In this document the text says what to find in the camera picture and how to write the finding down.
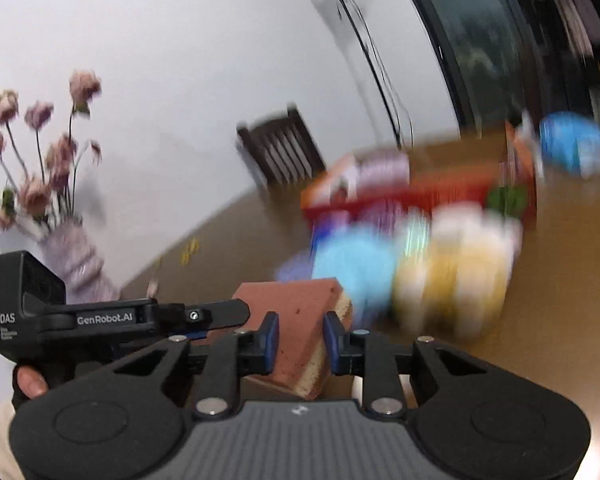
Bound red-brown sponge block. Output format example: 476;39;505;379
230;276;354;400

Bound pink artificial flowers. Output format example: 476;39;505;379
0;70;104;235

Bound small yellow table item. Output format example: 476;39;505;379
179;239;202;267

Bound studio light on stand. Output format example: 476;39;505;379
309;0;417;150

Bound pale purple tissue pack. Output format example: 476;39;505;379
356;151;412;187

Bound orange cardboard box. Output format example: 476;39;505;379
300;122;538;233

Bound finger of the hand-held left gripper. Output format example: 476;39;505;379
157;297;251;334

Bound person's left hand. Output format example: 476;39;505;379
11;365;50;409

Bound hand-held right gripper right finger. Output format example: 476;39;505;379
322;311;488;417

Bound black framed glass door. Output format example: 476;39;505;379
392;0;533;137

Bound lilac ribbed vase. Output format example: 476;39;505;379
36;216;122;307

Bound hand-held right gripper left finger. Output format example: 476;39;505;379
111;311;281;418

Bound blue plastic packet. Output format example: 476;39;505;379
539;111;600;179

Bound light blue soft cloth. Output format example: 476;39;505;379
311;229;399;327

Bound dark wooden chair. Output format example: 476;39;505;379
235;104;327;192

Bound green soft item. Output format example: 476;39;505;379
486;185;529;219

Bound colourful packets in box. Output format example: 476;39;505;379
394;204;524;338

